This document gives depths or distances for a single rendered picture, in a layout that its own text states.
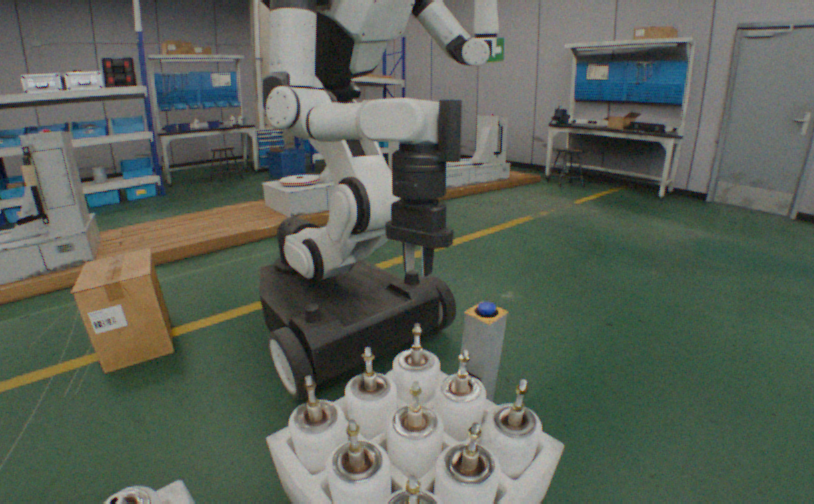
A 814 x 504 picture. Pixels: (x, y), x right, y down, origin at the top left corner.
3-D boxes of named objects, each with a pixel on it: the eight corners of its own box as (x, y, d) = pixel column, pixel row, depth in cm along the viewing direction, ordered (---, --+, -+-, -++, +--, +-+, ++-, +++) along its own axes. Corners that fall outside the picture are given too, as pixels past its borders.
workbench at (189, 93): (164, 182, 487) (147, 59, 420) (247, 169, 573) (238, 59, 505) (168, 187, 438) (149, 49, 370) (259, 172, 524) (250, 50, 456)
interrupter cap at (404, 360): (402, 348, 74) (402, 346, 74) (437, 352, 73) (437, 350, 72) (394, 370, 67) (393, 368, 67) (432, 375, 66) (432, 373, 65)
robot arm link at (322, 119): (350, 142, 55) (273, 144, 64) (384, 140, 64) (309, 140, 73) (349, 77, 52) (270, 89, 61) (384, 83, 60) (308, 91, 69)
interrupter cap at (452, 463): (492, 446, 49) (493, 443, 49) (496, 488, 42) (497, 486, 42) (444, 444, 50) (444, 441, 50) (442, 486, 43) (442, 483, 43)
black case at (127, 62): (105, 78, 332) (103, 64, 326) (135, 77, 353) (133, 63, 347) (102, 73, 302) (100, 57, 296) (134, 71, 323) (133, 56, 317)
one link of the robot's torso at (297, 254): (285, 267, 123) (281, 232, 118) (332, 254, 135) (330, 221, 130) (310, 287, 108) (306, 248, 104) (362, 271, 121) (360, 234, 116)
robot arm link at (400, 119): (421, 142, 48) (346, 141, 54) (446, 140, 56) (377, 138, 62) (421, 96, 46) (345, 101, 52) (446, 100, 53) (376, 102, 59)
